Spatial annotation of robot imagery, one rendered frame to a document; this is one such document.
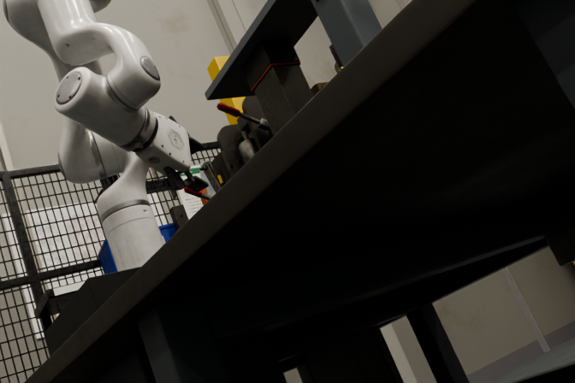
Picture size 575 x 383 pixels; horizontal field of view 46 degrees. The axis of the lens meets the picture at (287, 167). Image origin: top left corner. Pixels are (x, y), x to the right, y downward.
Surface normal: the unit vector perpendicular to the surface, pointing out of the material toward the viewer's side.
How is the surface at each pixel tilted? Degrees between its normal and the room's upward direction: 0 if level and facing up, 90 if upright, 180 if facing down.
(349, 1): 90
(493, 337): 90
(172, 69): 90
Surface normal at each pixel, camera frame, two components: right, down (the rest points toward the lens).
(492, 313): 0.53, -0.47
